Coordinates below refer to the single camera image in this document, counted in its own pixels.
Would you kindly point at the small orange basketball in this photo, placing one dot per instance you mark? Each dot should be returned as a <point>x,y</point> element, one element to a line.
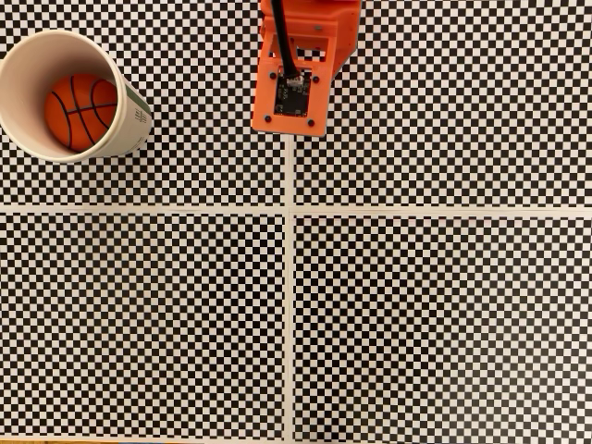
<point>55,111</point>

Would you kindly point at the white paper cup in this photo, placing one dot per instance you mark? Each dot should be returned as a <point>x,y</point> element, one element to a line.
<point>131,120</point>

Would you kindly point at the black white checkerboard paper sheet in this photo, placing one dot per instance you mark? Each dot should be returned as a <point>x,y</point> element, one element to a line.
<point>439,324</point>
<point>208,139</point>
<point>139,324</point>
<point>439,115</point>

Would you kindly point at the orange camera mount with board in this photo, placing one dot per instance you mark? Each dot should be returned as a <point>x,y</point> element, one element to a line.
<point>263,102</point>

